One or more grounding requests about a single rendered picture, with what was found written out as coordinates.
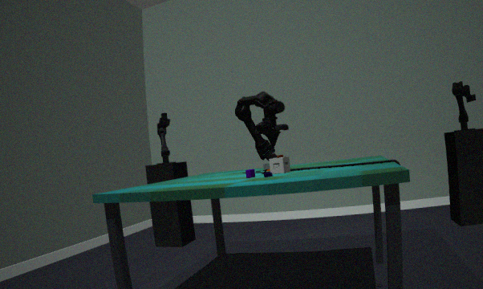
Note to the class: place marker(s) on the purple block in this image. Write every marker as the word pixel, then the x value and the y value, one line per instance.
pixel 250 173

